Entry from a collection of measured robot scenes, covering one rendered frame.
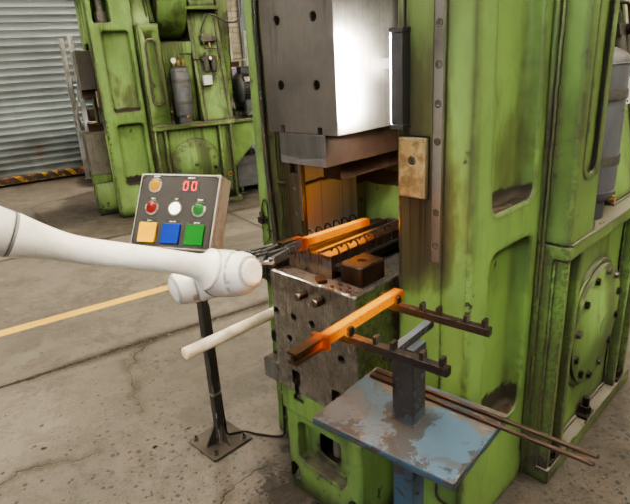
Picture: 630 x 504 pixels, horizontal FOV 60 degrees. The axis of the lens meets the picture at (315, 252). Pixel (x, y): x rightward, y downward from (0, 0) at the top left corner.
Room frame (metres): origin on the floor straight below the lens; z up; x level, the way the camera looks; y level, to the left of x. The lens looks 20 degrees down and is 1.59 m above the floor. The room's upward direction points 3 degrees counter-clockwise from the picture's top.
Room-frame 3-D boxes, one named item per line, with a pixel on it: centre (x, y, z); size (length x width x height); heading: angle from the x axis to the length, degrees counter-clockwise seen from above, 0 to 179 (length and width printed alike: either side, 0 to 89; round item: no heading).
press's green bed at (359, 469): (1.79, -0.18, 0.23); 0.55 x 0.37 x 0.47; 134
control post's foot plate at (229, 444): (2.02, 0.47, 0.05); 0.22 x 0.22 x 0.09; 44
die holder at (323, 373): (1.79, -0.18, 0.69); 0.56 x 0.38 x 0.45; 134
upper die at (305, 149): (1.82, -0.13, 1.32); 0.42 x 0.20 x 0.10; 134
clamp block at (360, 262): (1.59, -0.15, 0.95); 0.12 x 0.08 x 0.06; 134
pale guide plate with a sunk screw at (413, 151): (1.54, -0.29, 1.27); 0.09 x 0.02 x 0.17; 44
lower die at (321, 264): (1.82, -0.13, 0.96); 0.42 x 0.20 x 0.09; 134
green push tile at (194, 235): (1.87, 0.42, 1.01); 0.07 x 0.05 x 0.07; 69
